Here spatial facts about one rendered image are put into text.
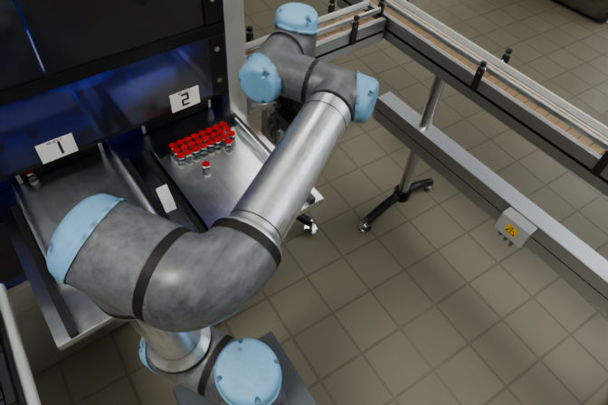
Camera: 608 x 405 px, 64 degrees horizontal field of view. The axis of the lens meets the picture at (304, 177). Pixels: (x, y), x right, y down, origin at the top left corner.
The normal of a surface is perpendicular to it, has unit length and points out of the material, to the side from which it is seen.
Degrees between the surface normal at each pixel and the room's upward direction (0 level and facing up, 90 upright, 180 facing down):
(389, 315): 0
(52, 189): 0
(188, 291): 40
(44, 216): 0
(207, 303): 62
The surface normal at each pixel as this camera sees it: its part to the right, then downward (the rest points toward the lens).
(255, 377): 0.18, -0.61
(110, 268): -0.23, -0.04
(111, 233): -0.03, -0.50
